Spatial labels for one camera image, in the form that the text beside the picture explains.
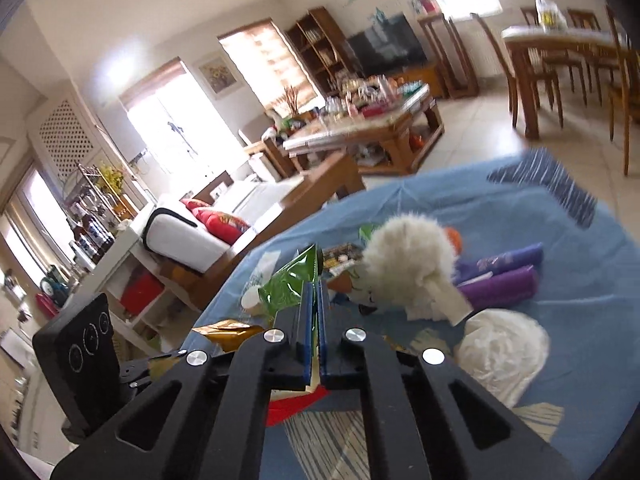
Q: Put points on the blue tablecloth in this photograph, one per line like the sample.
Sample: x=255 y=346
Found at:
x=500 y=210

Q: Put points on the striped window blind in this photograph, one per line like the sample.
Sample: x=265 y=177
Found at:
x=260 y=55

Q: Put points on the wooden coffee table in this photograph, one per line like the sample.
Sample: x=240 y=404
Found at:
x=370 y=130

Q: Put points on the tall wooden side stand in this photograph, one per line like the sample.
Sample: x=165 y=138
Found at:
x=450 y=55

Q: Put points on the wooden bookshelf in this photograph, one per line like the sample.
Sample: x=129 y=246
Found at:
x=320 y=50

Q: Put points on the red flat box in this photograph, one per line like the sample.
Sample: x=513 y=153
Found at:
x=377 y=111

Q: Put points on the small orange object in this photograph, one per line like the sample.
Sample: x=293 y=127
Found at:
x=452 y=240

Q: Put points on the white fluffy plush toy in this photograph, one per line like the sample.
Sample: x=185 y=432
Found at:
x=405 y=255

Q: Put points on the wooden dining table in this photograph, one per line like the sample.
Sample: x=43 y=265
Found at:
x=560 y=42

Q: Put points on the framed flower picture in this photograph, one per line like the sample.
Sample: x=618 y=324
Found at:
x=216 y=76

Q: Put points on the golden snack packet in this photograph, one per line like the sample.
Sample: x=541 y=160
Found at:
x=230 y=332

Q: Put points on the white shelf unit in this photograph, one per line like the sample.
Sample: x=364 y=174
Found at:
x=125 y=255

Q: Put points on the wooden sofa with white cushions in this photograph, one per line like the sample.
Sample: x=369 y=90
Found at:
x=300 y=200

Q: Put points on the yellow flowers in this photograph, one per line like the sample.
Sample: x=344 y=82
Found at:
x=112 y=177

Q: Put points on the small red cushion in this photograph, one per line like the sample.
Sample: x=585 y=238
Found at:
x=195 y=204

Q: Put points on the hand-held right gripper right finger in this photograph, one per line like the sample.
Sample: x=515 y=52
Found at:
x=325 y=340

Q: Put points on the dried branches in vase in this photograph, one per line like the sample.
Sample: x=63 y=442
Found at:
x=291 y=102

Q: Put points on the black television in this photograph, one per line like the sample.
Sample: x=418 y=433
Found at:
x=387 y=45

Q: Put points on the clear plastic bag with yellow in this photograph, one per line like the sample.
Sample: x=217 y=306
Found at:
x=550 y=12

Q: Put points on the red wall ornament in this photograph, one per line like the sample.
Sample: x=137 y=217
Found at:
x=427 y=2

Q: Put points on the large red printed cushion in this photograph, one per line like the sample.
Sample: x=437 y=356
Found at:
x=222 y=225

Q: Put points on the wooden armchair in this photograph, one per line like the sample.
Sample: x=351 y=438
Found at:
x=260 y=152

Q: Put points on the green leaf-print snack packet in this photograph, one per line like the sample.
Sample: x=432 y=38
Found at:
x=285 y=285

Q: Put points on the red packet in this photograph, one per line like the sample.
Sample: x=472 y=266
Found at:
x=290 y=405

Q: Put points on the purple packet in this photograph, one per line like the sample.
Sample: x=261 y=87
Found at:
x=500 y=290
x=505 y=260

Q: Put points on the white plastic bag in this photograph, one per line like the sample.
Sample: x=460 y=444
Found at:
x=500 y=350

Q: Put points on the metal rack with bottles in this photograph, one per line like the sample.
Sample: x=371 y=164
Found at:
x=95 y=220

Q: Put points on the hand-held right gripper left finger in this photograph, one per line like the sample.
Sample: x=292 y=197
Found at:
x=306 y=340

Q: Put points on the wooden television stand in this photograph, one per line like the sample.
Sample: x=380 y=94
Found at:
x=430 y=77

